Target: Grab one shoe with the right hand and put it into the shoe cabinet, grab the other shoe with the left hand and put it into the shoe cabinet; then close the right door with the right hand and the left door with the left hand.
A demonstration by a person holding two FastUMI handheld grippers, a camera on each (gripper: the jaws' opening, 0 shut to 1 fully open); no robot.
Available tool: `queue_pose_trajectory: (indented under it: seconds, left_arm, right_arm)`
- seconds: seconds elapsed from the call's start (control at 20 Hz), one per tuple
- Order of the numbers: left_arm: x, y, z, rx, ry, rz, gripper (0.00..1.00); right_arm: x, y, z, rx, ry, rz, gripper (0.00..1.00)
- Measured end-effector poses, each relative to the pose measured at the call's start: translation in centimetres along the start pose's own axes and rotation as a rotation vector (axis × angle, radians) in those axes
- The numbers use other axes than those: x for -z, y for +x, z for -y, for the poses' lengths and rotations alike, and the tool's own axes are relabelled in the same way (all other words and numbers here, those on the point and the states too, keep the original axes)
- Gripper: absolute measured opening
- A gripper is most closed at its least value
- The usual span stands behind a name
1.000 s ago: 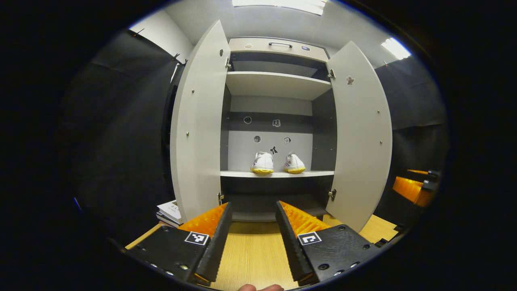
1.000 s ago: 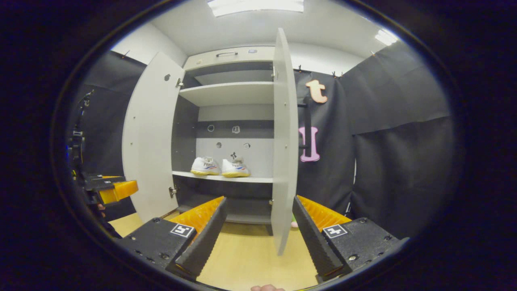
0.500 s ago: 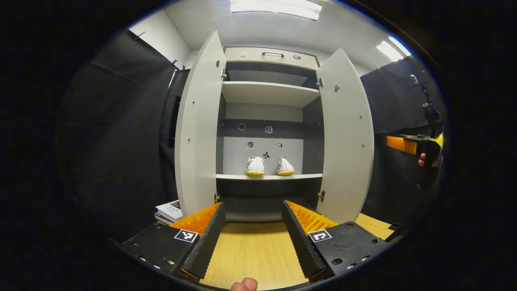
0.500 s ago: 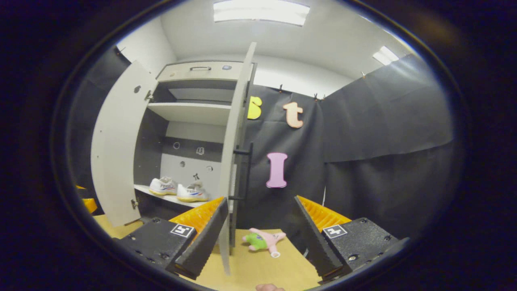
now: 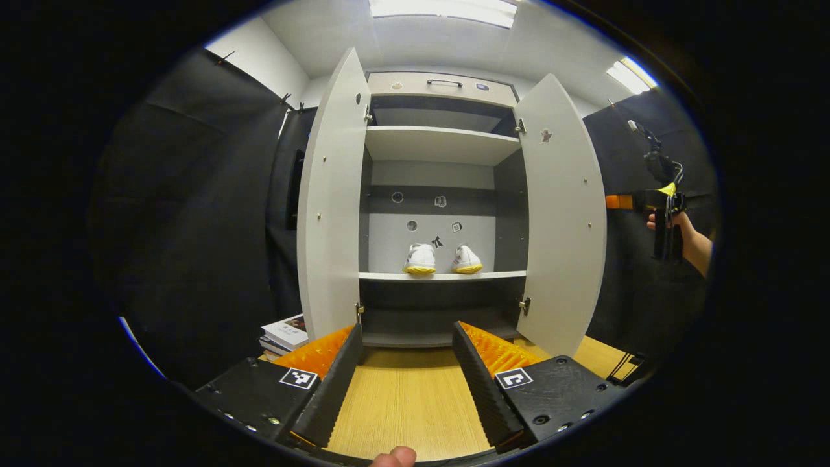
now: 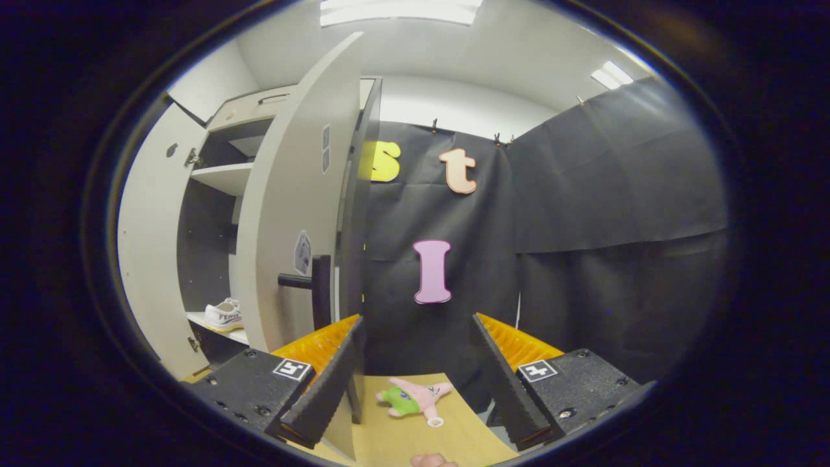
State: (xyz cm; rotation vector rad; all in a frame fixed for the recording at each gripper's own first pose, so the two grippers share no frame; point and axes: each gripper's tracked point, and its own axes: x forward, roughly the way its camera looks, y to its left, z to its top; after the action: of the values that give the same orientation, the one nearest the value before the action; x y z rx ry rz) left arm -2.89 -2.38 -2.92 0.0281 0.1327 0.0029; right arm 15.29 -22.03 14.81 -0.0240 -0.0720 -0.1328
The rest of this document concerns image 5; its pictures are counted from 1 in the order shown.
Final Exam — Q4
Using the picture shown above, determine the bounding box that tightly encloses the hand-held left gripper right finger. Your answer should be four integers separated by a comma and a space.
452, 320, 626, 455

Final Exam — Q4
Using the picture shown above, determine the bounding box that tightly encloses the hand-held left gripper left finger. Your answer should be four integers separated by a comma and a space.
195, 323, 365, 449

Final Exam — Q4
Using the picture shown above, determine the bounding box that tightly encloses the light grey cabinet door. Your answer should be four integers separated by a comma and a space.
514, 73, 608, 359
296, 47, 372, 341

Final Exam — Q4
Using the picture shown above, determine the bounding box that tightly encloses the white shoe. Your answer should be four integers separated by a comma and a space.
451, 244, 484, 274
403, 243, 437, 275

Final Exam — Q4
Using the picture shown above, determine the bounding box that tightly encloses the grey shoe cabinet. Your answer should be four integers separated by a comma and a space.
355, 71, 529, 348

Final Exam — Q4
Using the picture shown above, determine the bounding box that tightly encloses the white cover book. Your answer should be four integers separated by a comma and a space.
261, 314, 309, 350

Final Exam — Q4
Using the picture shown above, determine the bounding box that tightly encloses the black backdrop cloth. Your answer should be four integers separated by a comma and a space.
584, 88, 720, 359
91, 49, 318, 390

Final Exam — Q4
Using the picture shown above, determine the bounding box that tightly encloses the small ceiling light panel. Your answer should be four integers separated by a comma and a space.
606, 57, 659, 95

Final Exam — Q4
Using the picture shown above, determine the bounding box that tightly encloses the large ceiling light panel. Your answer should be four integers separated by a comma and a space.
370, 0, 518, 29

